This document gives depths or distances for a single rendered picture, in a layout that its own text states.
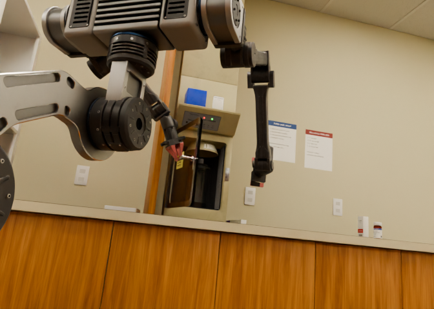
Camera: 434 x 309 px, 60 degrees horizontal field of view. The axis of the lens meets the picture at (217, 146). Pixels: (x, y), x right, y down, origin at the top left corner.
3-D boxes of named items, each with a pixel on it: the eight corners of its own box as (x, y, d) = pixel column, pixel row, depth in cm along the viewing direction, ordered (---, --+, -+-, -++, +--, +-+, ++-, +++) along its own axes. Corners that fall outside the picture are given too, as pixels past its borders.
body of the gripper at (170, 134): (161, 148, 169) (155, 132, 169) (181, 142, 174) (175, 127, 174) (166, 144, 163) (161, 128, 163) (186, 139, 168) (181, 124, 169)
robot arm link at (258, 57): (249, 50, 157) (273, 48, 154) (250, 82, 159) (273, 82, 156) (219, 42, 115) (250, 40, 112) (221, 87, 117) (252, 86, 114)
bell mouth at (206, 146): (183, 154, 212) (185, 145, 213) (214, 159, 215) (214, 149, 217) (188, 148, 195) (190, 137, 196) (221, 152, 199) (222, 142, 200)
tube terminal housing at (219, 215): (157, 220, 206) (174, 91, 225) (214, 226, 213) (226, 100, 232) (162, 218, 183) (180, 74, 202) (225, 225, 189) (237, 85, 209)
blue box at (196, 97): (183, 109, 197) (185, 94, 199) (201, 113, 199) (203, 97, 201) (186, 103, 187) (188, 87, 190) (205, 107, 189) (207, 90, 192)
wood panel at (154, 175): (142, 219, 219) (171, 11, 254) (147, 220, 219) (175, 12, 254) (147, 216, 172) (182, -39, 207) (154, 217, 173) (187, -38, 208)
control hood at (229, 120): (174, 127, 194) (175, 109, 197) (233, 137, 201) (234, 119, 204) (177, 120, 183) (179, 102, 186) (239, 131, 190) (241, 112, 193)
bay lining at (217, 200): (165, 207, 208) (173, 146, 217) (210, 212, 214) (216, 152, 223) (170, 204, 185) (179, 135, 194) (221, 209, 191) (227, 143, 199)
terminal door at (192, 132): (166, 208, 183) (176, 130, 193) (192, 206, 156) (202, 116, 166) (165, 208, 182) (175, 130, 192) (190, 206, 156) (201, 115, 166)
